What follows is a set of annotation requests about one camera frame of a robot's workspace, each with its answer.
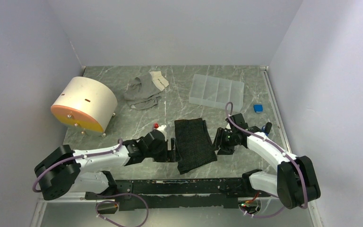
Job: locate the grey underwear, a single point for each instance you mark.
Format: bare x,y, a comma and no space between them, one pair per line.
143,92

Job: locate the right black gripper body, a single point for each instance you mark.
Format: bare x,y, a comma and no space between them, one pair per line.
229,141

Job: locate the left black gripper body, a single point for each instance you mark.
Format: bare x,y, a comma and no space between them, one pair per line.
160,154

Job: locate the clear plastic organizer box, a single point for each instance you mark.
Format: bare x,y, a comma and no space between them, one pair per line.
216,92

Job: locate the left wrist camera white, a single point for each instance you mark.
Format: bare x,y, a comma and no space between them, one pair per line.
161,128

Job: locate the cream cylindrical drum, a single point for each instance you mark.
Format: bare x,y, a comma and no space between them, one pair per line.
86,105

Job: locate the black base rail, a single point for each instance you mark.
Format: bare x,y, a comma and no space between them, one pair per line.
218,192

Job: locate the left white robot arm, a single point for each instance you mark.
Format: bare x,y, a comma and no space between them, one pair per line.
73,170

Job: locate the blue small block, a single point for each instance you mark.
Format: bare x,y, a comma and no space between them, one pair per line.
258,108

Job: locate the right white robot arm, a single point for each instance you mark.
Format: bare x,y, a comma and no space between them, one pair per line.
295,182

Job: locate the black striped underwear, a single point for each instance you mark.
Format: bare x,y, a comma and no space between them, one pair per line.
194,144

